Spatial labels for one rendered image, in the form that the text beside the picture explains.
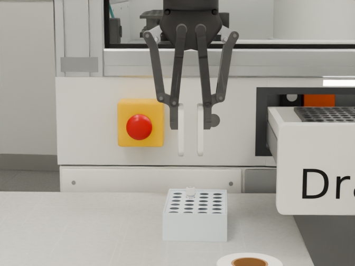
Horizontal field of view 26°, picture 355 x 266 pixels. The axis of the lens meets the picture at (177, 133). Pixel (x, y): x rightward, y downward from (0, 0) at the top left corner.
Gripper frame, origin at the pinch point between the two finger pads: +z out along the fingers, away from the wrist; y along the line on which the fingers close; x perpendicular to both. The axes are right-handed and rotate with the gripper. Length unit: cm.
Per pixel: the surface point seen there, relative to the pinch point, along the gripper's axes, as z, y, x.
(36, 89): 39, 80, -351
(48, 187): 89, 68, -311
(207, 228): 11.3, -1.9, 9.2
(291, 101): 3, -23, -52
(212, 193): 9.6, -3.2, -1.7
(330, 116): -0.9, -20.7, -5.6
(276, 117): -0.3, -13.1, -8.4
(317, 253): 24.0, -21.7, -16.7
